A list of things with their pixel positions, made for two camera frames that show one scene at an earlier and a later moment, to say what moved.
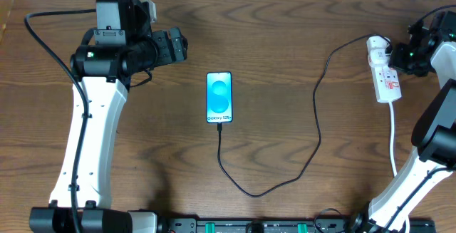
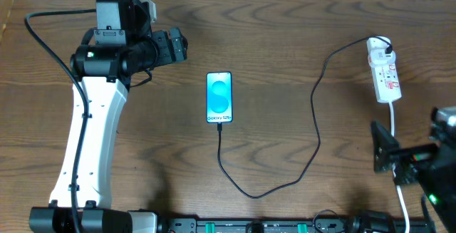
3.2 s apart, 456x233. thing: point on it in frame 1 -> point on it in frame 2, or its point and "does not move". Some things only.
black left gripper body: [177, 44] does not move
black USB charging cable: [317, 121] does not move
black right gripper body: [397, 59] -> [397, 162]
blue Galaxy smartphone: [219, 97] does not move
